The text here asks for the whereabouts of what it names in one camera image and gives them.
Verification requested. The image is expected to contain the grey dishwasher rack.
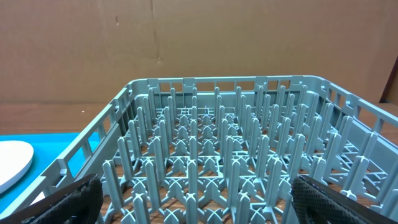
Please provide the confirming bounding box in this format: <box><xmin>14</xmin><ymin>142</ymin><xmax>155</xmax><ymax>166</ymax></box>
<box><xmin>1</xmin><ymin>75</ymin><xmax>397</xmax><ymax>223</ymax></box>

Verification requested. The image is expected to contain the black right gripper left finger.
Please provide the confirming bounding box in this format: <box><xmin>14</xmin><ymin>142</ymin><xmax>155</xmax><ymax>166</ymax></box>
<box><xmin>1</xmin><ymin>174</ymin><xmax>103</xmax><ymax>224</ymax></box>

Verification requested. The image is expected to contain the teal plastic tray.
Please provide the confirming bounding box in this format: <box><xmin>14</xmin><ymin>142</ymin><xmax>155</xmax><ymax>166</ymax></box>
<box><xmin>0</xmin><ymin>133</ymin><xmax>101</xmax><ymax>215</ymax></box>

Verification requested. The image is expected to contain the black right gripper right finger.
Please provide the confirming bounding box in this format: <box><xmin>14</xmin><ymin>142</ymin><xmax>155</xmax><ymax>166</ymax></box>
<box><xmin>292</xmin><ymin>175</ymin><xmax>397</xmax><ymax>224</ymax></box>

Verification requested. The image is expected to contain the large pink plate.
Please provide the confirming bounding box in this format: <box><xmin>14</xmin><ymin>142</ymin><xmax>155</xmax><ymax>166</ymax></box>
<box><xmin>1</xmin><ymin>140</ymin><xmax>34</xmax><ymax>193</ymax></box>

